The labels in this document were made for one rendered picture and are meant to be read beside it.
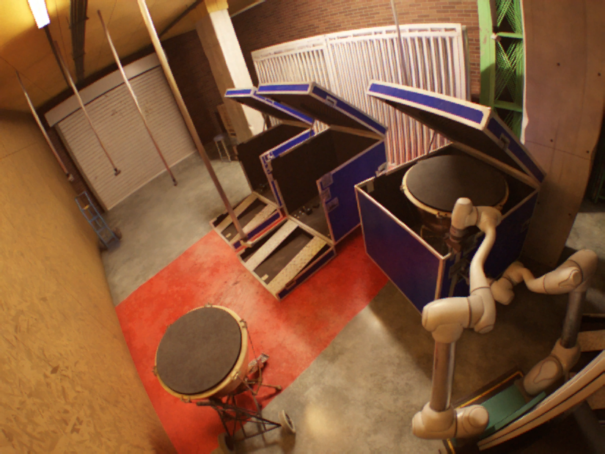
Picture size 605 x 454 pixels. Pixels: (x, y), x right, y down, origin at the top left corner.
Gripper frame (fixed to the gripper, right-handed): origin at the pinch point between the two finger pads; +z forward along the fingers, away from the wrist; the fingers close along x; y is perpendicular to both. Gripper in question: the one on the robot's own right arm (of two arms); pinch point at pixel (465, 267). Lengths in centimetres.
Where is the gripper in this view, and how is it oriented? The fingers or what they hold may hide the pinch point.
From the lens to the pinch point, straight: 194.4
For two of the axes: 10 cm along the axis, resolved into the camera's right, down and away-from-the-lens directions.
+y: -8.7, 1.5, -4.6
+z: -4.8, -4.5, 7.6
